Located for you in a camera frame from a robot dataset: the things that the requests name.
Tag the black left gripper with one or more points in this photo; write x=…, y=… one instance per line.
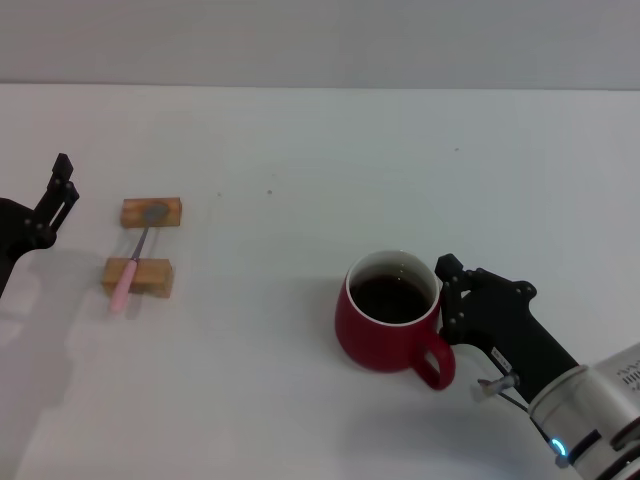
x=12, y=230

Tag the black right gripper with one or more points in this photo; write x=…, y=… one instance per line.
x=510, y=330

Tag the red ceramic mug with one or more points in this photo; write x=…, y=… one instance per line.
x=365, y=340

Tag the dark coffee liquid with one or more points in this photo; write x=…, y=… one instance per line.
x=390, y=297

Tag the stained wooden block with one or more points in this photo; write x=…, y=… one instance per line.
x=172, y=215

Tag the notched wooden block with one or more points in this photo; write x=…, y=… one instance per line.
x=155, y=276

